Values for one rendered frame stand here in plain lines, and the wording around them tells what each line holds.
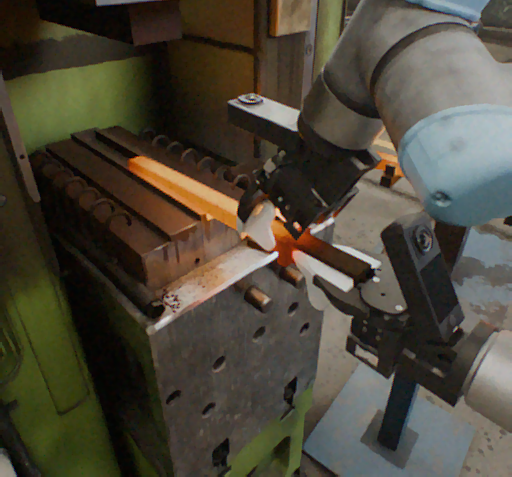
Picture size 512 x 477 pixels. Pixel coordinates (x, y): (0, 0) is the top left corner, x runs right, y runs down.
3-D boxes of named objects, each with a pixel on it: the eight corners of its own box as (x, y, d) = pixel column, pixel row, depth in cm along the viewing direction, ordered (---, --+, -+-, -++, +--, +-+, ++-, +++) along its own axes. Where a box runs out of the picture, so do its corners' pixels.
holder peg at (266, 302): (274, 308, 64) (275, 295, 63) (262, 317, 63) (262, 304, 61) (255, 295, 67) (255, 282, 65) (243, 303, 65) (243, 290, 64)
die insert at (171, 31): (182, 38, 58) (178, -12, 55) (133, 46, 54) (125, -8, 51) (82, 15, 77) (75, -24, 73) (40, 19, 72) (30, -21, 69)
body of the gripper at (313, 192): (291, 246, 46) (348, 176, 36) (243, 187, 48) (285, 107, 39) (335, 219, 50) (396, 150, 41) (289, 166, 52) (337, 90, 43)
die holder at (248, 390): (317, 380, 99) (336, 217, 75) (181, 508, 77) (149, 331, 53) (176, 267, 133) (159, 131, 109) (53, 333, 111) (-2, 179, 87)
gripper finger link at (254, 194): (235, 227, 49) (269, 178, 43) (227, 217, 50) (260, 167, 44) (261, 215, 53) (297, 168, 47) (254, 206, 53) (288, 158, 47)
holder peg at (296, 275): (308, 284, 69) (309, 272, 67) (296, 292, 67) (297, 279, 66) (289, 272, 71) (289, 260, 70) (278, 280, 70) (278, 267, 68)
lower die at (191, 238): (253, 235, 70) (253, 190, 66) (148, 293, 59) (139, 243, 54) (123, 157, 96) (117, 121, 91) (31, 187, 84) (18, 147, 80)
